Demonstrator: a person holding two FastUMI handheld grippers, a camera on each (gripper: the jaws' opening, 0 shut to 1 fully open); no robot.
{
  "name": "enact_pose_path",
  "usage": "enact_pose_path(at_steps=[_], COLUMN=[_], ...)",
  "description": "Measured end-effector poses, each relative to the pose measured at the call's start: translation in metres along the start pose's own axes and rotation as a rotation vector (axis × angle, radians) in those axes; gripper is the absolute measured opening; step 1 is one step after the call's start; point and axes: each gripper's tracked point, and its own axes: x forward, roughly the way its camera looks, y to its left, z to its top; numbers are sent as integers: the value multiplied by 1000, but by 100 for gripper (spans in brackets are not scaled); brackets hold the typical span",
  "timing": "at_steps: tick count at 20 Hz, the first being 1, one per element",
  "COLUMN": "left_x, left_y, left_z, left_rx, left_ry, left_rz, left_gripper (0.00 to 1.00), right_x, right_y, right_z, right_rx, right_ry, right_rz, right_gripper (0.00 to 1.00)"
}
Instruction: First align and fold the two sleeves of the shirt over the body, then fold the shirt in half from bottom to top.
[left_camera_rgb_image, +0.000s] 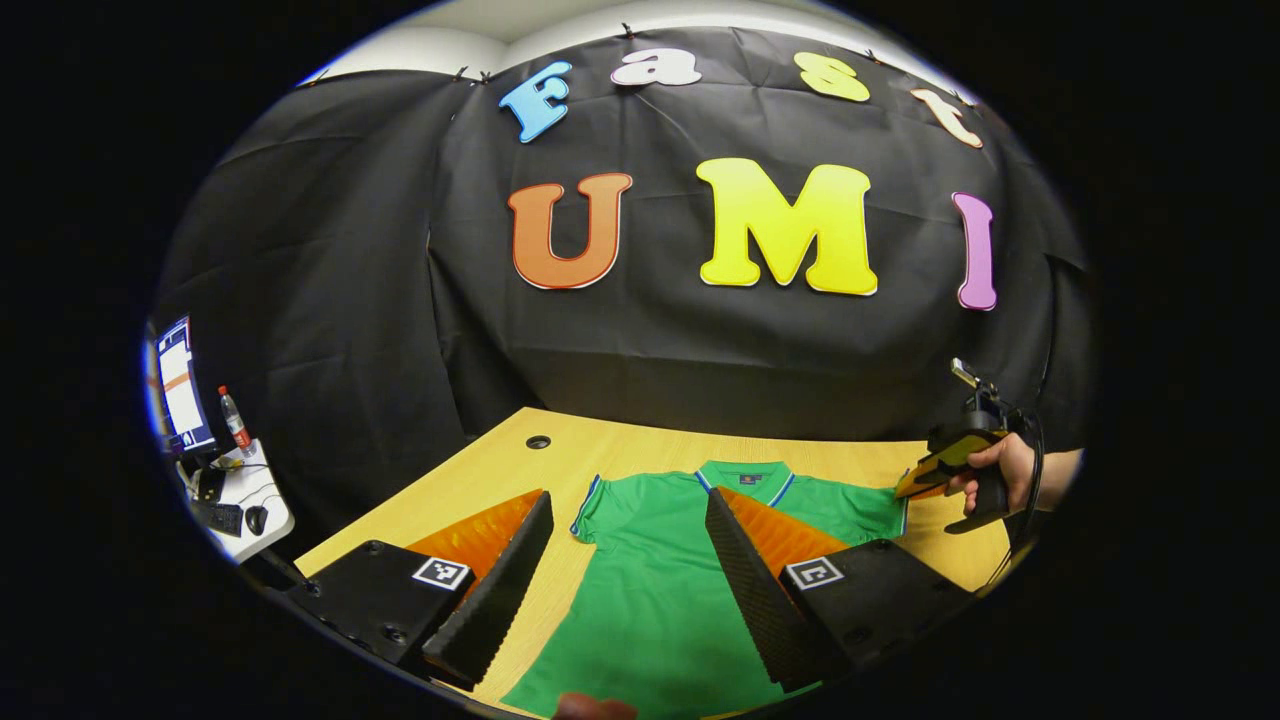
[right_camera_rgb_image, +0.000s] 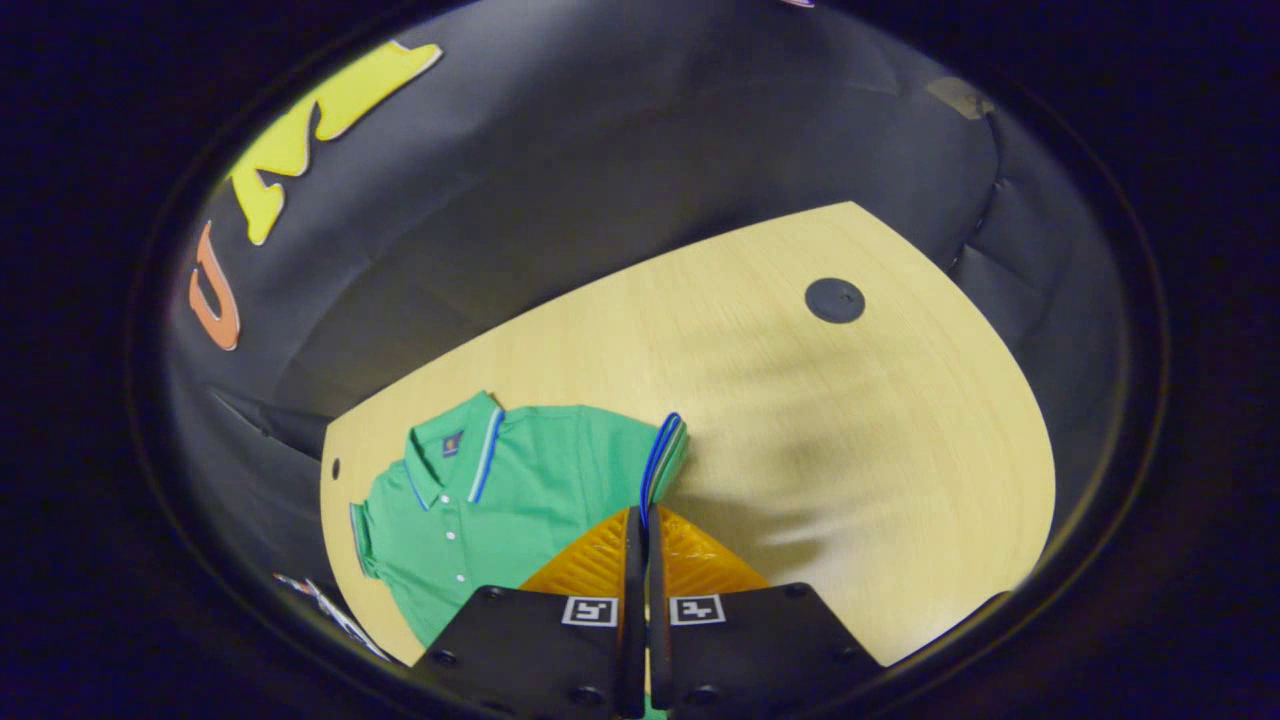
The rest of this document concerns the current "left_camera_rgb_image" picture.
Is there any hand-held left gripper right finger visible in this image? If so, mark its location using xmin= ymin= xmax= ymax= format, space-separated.
xmin=704 ymin=487 xmax=977 ymax=693

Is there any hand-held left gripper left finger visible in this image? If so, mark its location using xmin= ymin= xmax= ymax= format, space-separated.
xmin=283 ymin=490 xmax=557 ymax=693

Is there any green T-shirt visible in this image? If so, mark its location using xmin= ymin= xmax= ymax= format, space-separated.
xmin=500 ymin=460 xmax=909 ymax=720

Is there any white side desk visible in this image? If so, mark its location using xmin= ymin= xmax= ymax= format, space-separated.
xmin=175 ymin=440 xmax=296 ymax=563

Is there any black keyboard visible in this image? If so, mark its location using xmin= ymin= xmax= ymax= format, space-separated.
xmin=190 ymin=500 xmax=244 ymax=538

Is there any red capped plastic bottle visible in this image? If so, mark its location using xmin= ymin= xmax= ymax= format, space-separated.
xmin=218 ymin=385 xmax=256 ymax=459

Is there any computer monitor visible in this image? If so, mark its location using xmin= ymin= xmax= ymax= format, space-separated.
xmin=150 ymin=315 xmax=216 ymax=456

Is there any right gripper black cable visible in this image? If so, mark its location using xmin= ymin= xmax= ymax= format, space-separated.
xmin=985 ymin=410 xmax=1047 ymax=591

